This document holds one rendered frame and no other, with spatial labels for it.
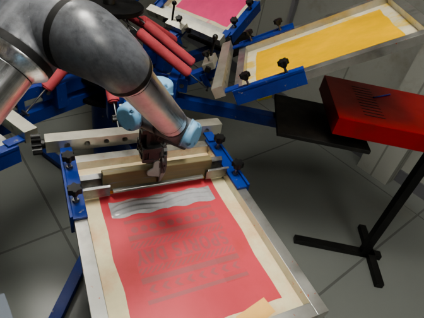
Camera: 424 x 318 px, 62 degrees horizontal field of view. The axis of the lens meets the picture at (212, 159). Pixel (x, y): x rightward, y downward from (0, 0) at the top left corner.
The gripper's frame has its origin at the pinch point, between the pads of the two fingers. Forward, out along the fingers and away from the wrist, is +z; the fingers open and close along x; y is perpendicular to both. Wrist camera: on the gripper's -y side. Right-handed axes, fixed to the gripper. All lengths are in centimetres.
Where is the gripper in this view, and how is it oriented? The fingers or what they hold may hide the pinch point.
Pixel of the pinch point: (159, 173)
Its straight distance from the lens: 123.3
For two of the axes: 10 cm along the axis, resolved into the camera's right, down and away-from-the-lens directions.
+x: 4.0, 6.2, -6.8
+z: -1.6, 7.7, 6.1
